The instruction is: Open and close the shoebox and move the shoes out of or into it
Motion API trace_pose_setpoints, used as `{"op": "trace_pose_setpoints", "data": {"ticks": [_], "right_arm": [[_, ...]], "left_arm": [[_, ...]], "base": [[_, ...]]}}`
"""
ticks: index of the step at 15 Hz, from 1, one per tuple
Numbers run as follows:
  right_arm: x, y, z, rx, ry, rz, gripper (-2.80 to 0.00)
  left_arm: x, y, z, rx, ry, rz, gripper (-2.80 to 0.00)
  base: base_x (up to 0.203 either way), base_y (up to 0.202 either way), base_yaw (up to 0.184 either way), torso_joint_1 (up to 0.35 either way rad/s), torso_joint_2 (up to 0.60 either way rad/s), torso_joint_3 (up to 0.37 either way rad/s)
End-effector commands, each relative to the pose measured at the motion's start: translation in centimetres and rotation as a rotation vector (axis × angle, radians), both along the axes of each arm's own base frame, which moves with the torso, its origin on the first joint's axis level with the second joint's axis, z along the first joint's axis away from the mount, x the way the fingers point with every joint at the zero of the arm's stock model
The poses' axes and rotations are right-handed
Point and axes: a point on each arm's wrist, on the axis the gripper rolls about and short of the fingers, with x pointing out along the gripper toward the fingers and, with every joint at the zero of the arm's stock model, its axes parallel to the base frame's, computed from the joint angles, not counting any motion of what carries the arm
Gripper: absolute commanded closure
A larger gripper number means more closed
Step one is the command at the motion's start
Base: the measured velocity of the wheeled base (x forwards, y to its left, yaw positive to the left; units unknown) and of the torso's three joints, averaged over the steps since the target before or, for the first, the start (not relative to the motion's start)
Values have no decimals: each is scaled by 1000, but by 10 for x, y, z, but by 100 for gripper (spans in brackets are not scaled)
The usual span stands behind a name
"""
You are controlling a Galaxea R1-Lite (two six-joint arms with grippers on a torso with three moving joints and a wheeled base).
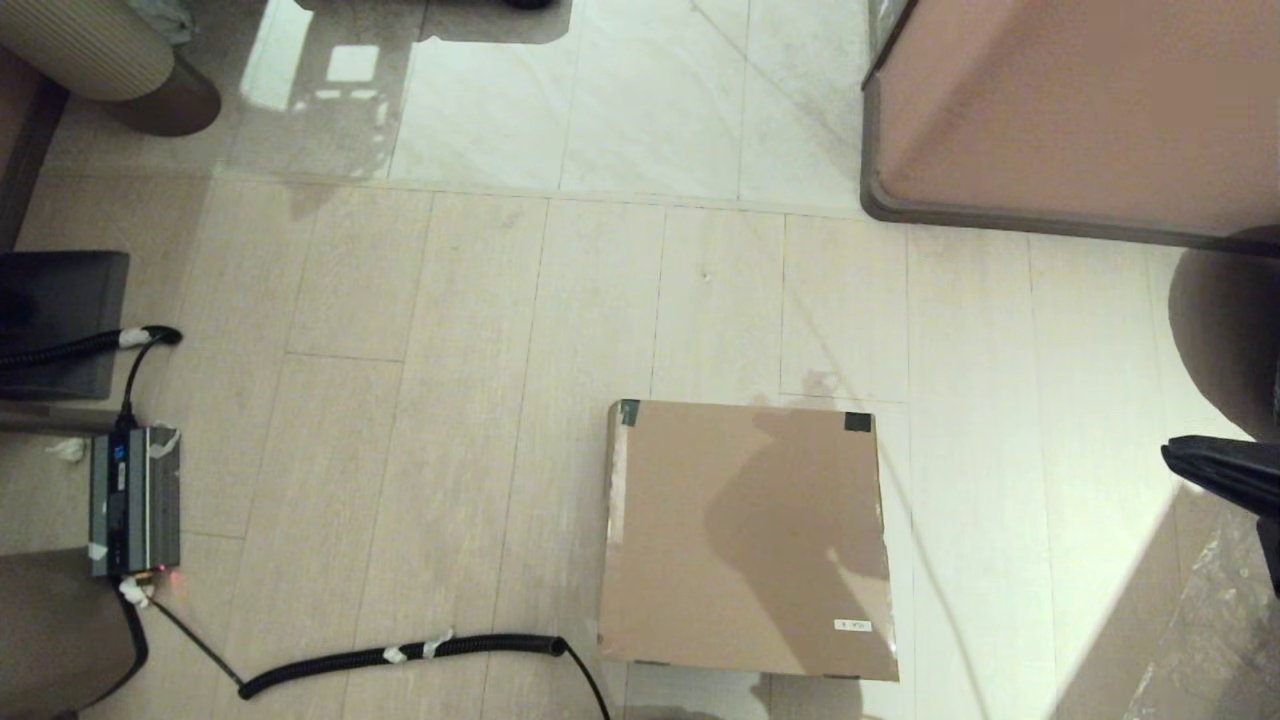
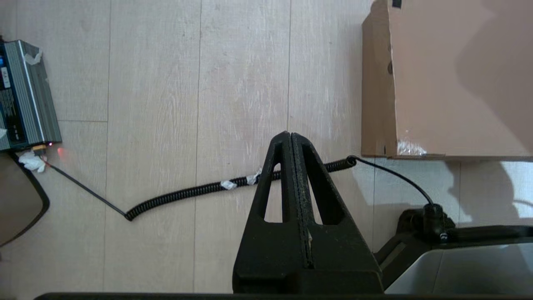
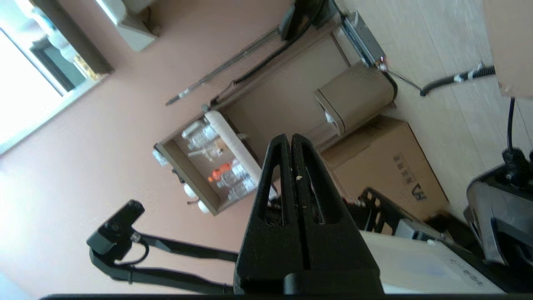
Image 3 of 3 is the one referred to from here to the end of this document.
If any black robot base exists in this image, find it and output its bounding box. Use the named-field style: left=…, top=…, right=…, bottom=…
left=429, top=147, right=533, bottom=292

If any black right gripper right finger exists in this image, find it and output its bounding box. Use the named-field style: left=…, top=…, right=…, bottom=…
left=291, top=133, right=384, bottom=294

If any orange labelled plastic bottle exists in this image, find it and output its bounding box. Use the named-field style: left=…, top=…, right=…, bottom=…
left=207, top=163, right=232, bottom=183

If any large printed cardboard box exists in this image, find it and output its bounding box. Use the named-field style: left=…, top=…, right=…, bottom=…
left=321, top=115, right=451, bottom=223

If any clear plastic water bottle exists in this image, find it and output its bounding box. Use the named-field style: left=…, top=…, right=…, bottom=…
left=227, top=178, right=257, bottom=204
left=217, top=164, right=250, bottom=189
left=187, top=125, right=220, bottom=151
left=182, top=120, right=209, bottom=140

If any thin black cable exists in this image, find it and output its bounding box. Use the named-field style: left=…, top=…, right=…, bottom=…
left=385, top=69, right=423, bottom=91
left=506, top=97, right=518, bottom=153

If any long grey metal rod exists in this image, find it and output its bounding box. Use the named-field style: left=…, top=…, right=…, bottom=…
left=166, top=26, right=292, bottom=107

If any black camera module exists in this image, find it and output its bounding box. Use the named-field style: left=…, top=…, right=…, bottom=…
left=86, top=200, right=146, bottom=261

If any black metal lattice frame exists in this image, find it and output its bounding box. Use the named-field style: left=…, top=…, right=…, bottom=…
left=344, top=187, right=422, bottom=236

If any wooden open shelf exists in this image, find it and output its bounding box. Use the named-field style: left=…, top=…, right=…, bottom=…
left=153, top=110, right=279, bottom=216

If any window with white frame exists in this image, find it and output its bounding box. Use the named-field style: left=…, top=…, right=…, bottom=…
left=0, top=0, right=114, bottom=155

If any black corrugated cable conduit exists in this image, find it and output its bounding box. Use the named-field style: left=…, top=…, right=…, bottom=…
left=420, top=65, right=497, bottom=97

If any white rolled mat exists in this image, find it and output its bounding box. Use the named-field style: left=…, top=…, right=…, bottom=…
left=205, top=110, right=279, bottom=201

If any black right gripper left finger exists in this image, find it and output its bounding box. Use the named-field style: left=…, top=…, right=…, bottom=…
left=233, top=133, right=304, bottom=294

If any white robot body panel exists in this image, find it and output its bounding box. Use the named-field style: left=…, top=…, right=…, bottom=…
left=360, top=230, right=507, bottom=295

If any grey metal power box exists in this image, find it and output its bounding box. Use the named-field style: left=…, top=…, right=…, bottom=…
left=341, top=11, right=386, bottom=70

